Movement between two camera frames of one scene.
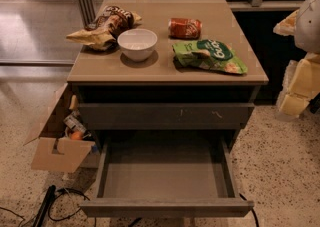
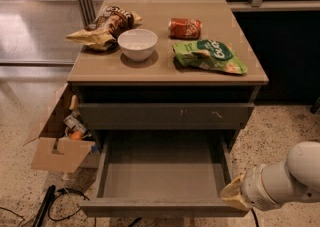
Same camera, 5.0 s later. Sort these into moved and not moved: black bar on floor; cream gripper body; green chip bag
Moved: cream gripper body
Not moved: green chip bag; black bar on floor
